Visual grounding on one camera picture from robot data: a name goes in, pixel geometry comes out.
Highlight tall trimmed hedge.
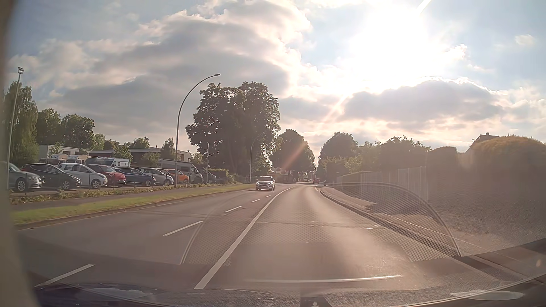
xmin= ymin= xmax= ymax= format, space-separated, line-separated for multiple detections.
xmin=427 ymin=136 xmax=546 ymax=222

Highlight metal mesh fence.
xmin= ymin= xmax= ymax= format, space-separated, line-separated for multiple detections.
xmin=335 ymin=166 xmax=428 ymax=201

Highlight grey asphalt road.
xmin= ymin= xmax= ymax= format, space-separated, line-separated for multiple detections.
xmin=17 ymin=183 xmax=544 ymax=291

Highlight low flat-roofed building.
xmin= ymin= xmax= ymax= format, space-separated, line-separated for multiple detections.
xmin=38 ymin=144 xmax=193 ymax=165

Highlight row of trees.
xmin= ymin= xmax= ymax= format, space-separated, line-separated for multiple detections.
xmin=3 ymin=81 xmax=176 ymax=168

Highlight road markings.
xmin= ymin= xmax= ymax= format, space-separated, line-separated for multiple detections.
xmin=35 ymin=187 xmax=402 ymax=290

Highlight low plant strip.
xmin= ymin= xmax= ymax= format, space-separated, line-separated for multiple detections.
xmin=11 ymin=183 xmax=233 ymax=204

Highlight large dark tree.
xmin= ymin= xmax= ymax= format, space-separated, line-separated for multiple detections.
xmin=185 ymin=81 xmax=281 ymax=178

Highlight car's own bonnet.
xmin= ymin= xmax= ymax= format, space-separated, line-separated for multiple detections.
xmin=34 ymin=273 xmax=546 ymax=307

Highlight row of parked cars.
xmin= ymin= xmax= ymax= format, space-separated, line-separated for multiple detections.
xmin=6 ymin=153 xmax=217 ymax=192

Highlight house roof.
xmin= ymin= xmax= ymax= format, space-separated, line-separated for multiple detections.
xmin=473 ymin=132 xmax=501 ymax=148

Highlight group of trees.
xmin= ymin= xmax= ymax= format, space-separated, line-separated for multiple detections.
xmin=317 ymin=132 xmax=431 ymax=183

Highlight slim lamp post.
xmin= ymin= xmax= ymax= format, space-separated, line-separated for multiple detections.
xmin=249 ymin=136 xmax=261 ymax=184

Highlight grass verge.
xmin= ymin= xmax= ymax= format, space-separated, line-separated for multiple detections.
xmin=11 ymin=184 xmax=256 ymax=226

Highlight grey paved pavement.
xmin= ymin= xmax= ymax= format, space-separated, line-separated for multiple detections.
xmin=321 ymin=186 xmax=546 ymax=280

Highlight silver car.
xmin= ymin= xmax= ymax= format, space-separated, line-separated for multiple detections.
xmin=255 ymin=175 xmax=276 ymax=192

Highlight tall lamp post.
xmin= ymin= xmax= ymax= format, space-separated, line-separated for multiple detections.
xmin=7 ymin=67 xmax=24 ymax=188

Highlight curved lamp post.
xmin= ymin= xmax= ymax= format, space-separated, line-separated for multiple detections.
xmin=174 ymin=73 xmax=222 ymax=187

